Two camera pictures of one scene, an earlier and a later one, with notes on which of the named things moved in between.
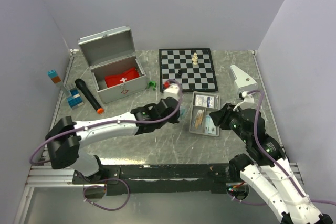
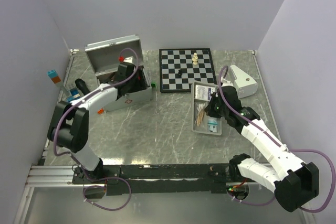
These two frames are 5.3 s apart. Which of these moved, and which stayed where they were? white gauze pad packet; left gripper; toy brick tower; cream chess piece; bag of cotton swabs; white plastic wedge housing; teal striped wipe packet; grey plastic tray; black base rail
Moved: teal striped wipe packet; grey plastic tray; bag of cotton swabs; white gauze pad packet; left gripper
Stayed: toy brick tower; white plastic wedge housing; black base rail; cream chess piece
